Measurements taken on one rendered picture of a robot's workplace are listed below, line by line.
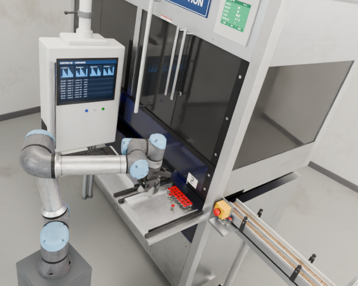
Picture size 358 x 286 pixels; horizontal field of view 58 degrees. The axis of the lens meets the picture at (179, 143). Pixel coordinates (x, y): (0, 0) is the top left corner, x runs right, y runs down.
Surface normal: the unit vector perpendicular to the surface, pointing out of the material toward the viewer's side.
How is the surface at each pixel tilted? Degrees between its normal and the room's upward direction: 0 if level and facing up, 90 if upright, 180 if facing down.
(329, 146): 90
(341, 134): 90
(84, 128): 90
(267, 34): 90
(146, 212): 0
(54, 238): 7
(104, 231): 0
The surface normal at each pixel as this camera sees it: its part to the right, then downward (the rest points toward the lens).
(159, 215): 0.19, -0.84
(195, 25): -0.78, 0.19
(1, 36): 0.74, 0.47
